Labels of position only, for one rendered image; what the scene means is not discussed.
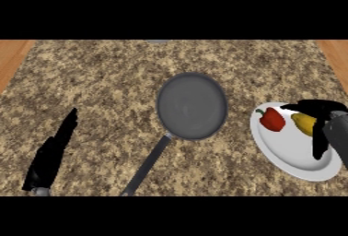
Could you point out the red bell pepper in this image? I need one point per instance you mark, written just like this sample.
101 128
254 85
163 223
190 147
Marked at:
274 120

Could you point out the grey frying pan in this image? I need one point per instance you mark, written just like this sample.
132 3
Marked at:
191 107

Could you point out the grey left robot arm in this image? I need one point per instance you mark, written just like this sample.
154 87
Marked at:
42 192

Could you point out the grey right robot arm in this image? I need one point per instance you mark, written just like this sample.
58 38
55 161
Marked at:
340 135

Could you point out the grey round object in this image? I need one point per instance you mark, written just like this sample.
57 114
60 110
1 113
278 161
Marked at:
157 41

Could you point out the yellow lemon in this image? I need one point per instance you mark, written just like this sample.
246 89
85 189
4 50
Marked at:
305 123

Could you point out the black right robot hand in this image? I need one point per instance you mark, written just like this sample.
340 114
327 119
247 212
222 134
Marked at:
321 123

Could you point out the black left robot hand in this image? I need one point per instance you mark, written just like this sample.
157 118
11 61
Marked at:
49 156

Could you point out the white plate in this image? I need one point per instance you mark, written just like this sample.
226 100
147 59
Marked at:
290 147

